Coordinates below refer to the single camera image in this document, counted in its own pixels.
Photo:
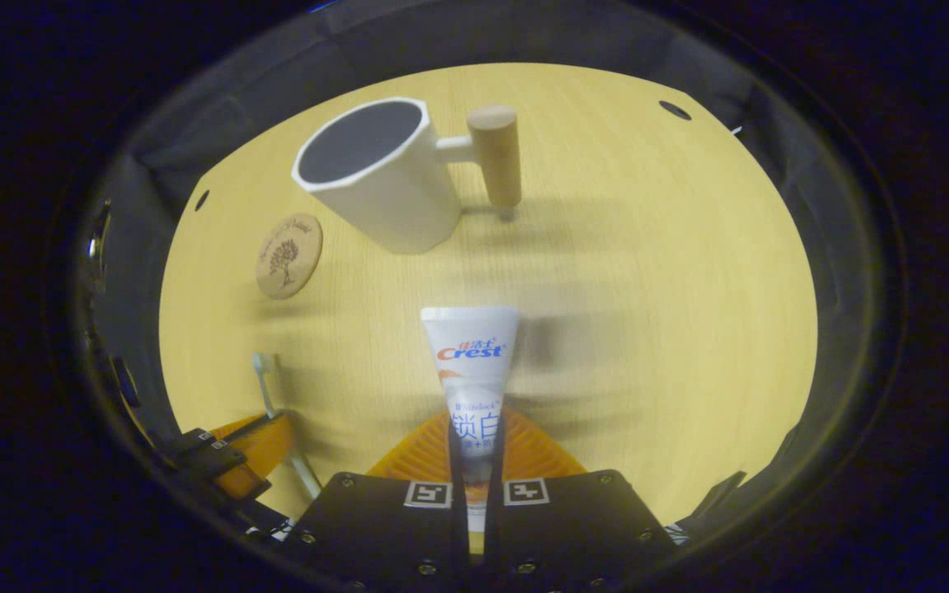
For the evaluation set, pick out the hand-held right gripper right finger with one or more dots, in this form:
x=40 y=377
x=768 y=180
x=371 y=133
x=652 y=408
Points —
x=573 y=527

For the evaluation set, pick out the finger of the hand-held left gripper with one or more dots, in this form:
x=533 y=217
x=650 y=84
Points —
x=260 y=449

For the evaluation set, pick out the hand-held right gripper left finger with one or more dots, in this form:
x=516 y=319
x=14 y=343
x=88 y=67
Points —
x=384 y=527

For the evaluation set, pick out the white toothbrush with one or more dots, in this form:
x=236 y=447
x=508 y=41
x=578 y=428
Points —
x=263 y=371

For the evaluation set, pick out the white toothpaste tube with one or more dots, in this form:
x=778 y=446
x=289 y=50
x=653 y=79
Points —
x=474 y=362

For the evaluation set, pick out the round wooden coaster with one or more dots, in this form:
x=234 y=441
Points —
x=288 y=255

